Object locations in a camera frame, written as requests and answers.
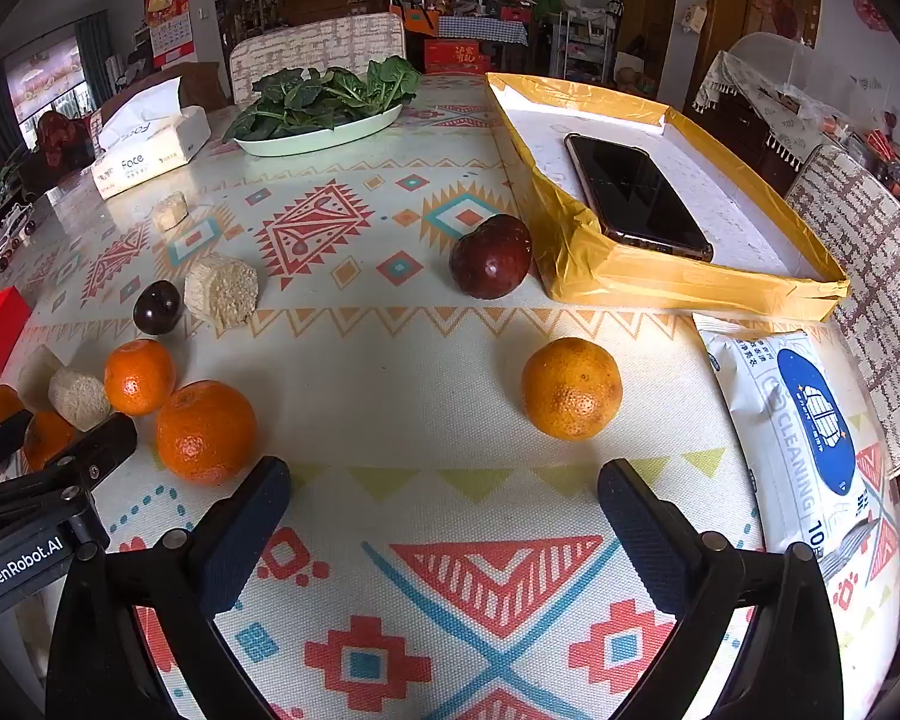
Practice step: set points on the red gift box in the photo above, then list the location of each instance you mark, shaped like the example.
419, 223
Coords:
457, 54

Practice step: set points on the dark wooden sideboard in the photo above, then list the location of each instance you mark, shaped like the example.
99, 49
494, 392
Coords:
735, 135

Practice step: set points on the dark red cloth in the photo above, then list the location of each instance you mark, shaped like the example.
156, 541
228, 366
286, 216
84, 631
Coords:
60, 136

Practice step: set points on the brown chair with cushion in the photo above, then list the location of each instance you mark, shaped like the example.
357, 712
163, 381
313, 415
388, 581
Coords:
202, 82

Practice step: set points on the dark red apple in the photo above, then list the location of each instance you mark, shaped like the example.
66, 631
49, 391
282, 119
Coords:
491, 256

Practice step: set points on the large orange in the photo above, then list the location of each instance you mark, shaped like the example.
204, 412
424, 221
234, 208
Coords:
571, 388
206, 431

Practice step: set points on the small corn cob piece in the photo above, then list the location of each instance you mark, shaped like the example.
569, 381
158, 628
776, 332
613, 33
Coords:
171, 210

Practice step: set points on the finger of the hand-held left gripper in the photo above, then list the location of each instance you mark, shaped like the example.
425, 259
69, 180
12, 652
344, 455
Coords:
0, 441
90, 454

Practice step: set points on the dark purple plum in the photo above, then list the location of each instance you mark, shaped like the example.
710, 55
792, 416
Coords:
157, 306

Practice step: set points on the white lace cloth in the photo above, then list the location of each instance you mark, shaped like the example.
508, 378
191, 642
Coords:
750, 82

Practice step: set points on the red paper wall decoration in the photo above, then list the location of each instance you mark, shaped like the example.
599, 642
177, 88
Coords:
870, 11

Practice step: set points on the white cleaning wipes pack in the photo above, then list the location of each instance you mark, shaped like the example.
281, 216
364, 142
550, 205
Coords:
795, 420

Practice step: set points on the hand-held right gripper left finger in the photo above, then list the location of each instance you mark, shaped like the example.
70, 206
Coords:
244, 532

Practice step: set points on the patterned tablecloth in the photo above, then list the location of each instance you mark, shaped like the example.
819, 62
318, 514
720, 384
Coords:
420, 502

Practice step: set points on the dark teal curtain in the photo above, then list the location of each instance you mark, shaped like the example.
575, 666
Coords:
0, 105
94, 52

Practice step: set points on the black smartphone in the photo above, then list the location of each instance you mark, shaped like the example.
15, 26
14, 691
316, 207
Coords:
630, 187

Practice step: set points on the blue checkered cloth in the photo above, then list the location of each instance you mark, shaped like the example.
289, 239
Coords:
480, 30

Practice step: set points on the yellow taped cardboard tray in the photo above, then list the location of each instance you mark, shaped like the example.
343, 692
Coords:
570, 255

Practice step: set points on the white tissue box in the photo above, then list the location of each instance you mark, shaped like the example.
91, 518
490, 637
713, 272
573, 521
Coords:
150, 157

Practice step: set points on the pale green oval plate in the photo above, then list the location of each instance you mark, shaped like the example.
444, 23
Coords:
307, 141

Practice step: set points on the pale round bun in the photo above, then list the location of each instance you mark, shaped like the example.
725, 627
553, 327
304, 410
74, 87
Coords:
79, 397

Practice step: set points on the plate of green vegetables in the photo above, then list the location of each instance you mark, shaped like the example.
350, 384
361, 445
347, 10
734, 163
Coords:
307, 101

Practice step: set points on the small toy car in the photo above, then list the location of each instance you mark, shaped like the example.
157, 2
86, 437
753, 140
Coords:
11, 229

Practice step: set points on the brown wooden door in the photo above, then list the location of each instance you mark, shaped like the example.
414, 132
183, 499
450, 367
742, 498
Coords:
645, 0

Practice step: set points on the metal shelf rack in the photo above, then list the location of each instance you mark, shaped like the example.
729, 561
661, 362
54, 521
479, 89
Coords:
585, 41

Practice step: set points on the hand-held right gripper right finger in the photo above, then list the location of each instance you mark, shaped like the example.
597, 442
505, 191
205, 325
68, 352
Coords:
645, 532

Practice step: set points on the small pale round object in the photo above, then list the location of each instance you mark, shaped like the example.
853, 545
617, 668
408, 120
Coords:
221, 290

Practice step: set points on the patterned fabric chair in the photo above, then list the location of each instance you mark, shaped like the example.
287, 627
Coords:
315, 45
870, 255

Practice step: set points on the small orange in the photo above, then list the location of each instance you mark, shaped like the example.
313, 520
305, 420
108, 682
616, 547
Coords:
45, 435
1, 403
139, 376

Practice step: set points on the red wall calendar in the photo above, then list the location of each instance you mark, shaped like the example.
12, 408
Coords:
169, 15

